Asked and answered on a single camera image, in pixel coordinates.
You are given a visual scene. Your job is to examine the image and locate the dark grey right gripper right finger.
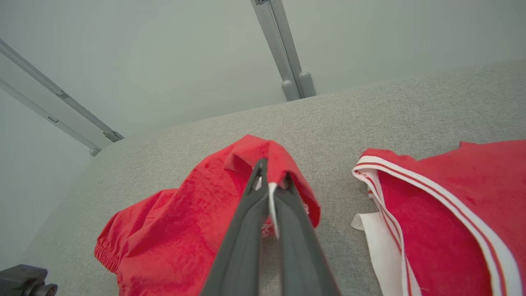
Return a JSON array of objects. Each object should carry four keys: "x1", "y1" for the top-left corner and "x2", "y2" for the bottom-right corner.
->
[{"x1": 274, "y1": 173, "x2": 341, "y2": 296}]

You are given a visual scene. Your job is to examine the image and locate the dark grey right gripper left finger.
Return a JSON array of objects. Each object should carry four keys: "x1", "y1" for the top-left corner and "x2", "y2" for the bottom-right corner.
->
[{"x1": 200, "y1": 158, "x2": 270, "y2": 296}]

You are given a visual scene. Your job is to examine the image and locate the red shorts with white trim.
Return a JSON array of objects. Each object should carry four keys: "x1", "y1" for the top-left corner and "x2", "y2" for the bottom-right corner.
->
[{"x1": 94, "y1": 134, "x2": 321, "y2": 296}]

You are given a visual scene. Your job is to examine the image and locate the red shirt with white sleeves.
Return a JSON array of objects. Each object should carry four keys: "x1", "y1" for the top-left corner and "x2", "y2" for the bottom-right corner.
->
[{"x1": 351, "y1": 140, "x2": 526, "y2": 296}]

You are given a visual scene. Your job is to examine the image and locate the grey fabric sofa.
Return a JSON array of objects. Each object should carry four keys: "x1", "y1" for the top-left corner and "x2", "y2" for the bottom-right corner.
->
[{"x1": 16, "y1": 60, "x2": 526, "y2": 296}]

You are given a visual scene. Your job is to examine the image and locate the grey double partition post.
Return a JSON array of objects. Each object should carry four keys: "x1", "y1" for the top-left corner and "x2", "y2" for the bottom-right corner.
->
[{"x1": 251, "y1": 0, "x2": 316, "y2": 102}]

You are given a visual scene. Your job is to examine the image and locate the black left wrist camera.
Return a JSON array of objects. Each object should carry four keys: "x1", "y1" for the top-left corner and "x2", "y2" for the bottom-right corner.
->
[{"x1": 0, "y1": 264, "x2": 58, "y2": 296}]

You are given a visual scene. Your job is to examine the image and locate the grey metal wall rail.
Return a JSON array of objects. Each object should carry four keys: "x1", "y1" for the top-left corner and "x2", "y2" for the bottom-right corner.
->
[
  {"x1": 0, "y1": 39, "x2": 125, "y2": 143},
  {"x1": 0, "y1": 79, "x2": 102, "y2": 157}
]

